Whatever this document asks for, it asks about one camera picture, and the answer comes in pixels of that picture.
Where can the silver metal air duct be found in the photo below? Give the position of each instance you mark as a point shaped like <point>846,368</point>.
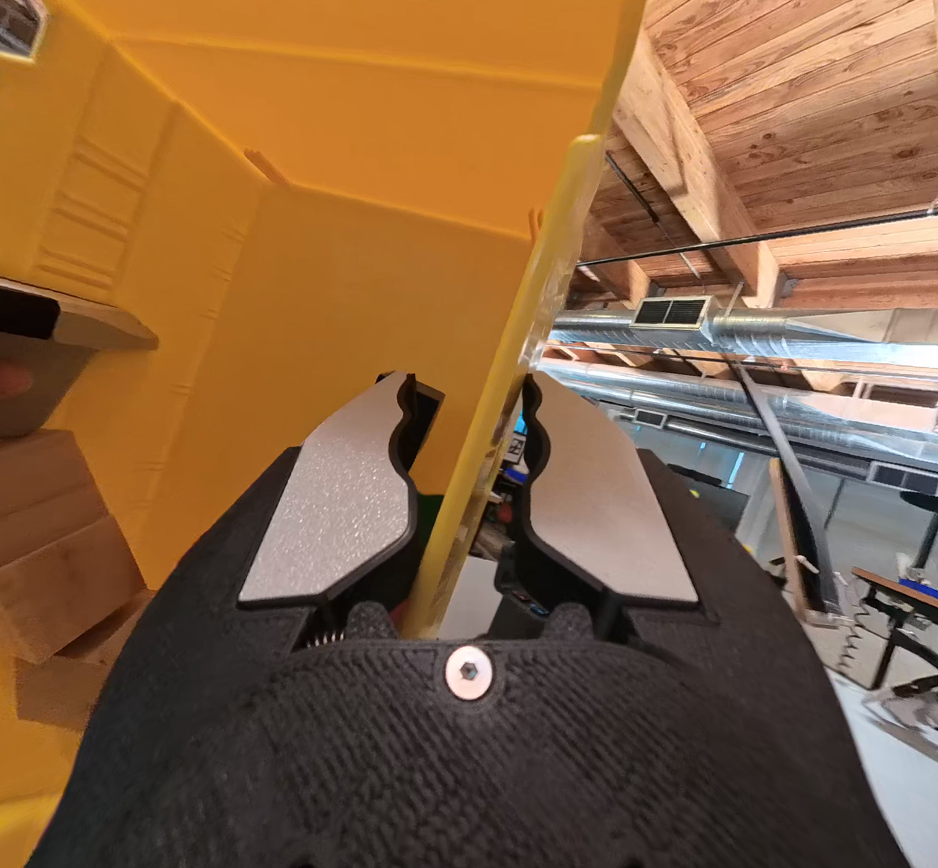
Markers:
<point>769,406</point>
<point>806,333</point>

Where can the wooden work table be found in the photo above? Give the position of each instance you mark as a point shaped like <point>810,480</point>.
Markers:
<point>898,593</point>

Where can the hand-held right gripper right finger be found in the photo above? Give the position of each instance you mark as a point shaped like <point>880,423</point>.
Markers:
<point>608,509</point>

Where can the yellow plastic box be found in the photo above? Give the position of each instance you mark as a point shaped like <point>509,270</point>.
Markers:
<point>352,150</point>

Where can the white vent grille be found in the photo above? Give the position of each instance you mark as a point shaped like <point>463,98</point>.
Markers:
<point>670,311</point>

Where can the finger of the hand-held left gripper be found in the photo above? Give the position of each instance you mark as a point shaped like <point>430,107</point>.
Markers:
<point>44,377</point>

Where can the black leaning pole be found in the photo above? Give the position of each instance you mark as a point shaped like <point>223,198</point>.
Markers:
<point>791,472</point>

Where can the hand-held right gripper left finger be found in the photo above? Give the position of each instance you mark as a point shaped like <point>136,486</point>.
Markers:
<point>330,509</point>

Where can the black ceiling pipe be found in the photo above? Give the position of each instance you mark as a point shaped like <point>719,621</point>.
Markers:
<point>769,236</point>

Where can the pile of wooden cubes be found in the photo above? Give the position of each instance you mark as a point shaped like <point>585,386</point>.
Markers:
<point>51,553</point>

